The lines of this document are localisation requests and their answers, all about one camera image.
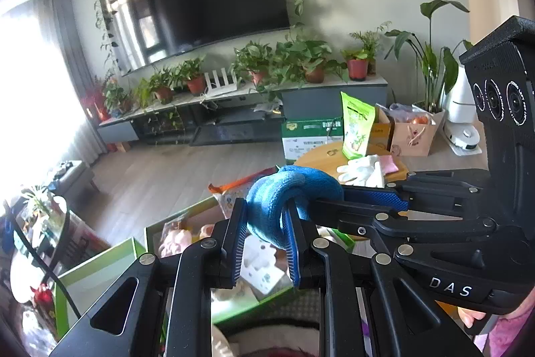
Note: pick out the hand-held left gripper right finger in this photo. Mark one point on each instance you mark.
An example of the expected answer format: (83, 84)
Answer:
(297, 252)

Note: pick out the white humidifier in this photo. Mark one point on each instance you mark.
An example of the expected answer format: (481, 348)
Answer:
(462, 93)

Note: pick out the row of potted plants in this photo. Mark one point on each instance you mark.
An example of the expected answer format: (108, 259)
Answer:
(309, 58)

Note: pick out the green white cardboard box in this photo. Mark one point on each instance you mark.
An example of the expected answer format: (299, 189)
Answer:
(309, 139)

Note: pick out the pink cloth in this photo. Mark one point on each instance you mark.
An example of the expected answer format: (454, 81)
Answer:
(388, 164)

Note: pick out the orange toy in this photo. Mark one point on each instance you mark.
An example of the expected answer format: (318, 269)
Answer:
(236, 184)

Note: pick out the tall broad-leaf plant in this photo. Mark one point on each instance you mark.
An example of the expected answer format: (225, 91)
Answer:
(430, 60)

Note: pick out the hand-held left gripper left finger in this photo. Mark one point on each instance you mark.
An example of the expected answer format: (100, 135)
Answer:
(239, 240)

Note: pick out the white picket fence ornament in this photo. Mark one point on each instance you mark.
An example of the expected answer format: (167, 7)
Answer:
(220, 83)

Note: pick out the green snack bag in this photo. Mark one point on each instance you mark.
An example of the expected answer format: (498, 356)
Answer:
(357, 127)

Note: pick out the person's right hand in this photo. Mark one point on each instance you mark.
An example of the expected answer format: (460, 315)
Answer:
(470, 317)

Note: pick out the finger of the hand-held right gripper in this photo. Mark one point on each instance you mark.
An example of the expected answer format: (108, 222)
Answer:
(347, 215)
(376, 198)

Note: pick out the grey television cabinet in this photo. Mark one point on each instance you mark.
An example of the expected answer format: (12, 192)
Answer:
(234, 118)

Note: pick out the yellow cardboard box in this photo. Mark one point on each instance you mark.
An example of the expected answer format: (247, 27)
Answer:
(382, 133)

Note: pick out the cartoon printed packet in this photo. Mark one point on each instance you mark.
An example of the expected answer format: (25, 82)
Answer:
(230, 204)

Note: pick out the green box with toys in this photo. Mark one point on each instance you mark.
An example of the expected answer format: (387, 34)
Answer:
(250, 304)

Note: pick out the brown paper bag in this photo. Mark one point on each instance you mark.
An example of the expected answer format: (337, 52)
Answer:
(418, 135)

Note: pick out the white gloves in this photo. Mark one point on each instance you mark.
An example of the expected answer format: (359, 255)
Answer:
(363, 171)

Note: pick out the empty green box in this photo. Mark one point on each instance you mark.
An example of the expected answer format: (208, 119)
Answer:
(100, 273)

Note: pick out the blue cloth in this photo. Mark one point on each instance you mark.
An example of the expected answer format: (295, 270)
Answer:
(284, 194)

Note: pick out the pink doll toy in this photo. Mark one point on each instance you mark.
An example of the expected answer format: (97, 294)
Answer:
(175, 242)

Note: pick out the grey stool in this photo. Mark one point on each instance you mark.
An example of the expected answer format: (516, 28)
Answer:
(69, 177)

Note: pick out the grey curtain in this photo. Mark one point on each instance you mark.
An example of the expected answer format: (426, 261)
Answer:
(71, 68)

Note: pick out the cluttered glass side table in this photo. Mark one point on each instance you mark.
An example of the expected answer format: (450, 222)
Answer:
(33, 248)

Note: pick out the round wooden table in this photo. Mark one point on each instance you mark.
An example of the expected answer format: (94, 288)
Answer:
(322, 160)

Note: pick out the white toy package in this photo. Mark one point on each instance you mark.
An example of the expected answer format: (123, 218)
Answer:
(263, 265)

